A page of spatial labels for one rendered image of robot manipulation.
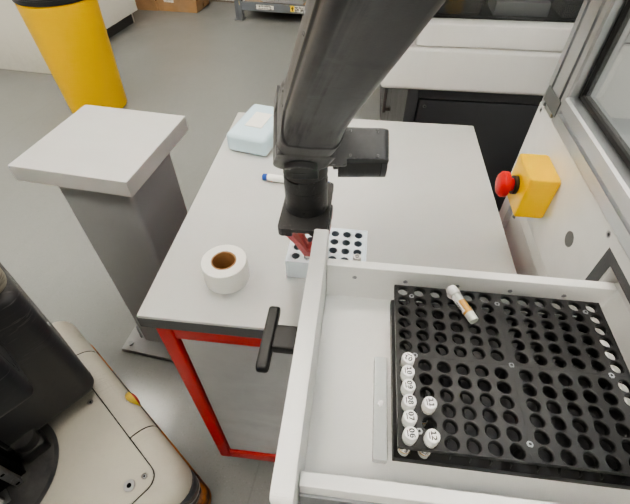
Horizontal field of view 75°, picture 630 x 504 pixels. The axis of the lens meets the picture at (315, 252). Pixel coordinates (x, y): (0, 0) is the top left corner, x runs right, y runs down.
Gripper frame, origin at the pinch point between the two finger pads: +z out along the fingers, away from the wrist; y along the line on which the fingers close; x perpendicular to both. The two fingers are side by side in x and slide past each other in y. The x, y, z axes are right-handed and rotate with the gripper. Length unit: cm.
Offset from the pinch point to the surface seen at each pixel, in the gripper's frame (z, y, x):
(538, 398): -8.7, -24.2, -24.7
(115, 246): 31, 24, 55
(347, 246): 1.7, 2.8, -5.7
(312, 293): -11.7, -16.9, -3.0
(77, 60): 46, 171, 154
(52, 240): 80, 67, 125
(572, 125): -15.3, 12.9, -35.4
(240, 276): 2.2, -4.6, 10.0
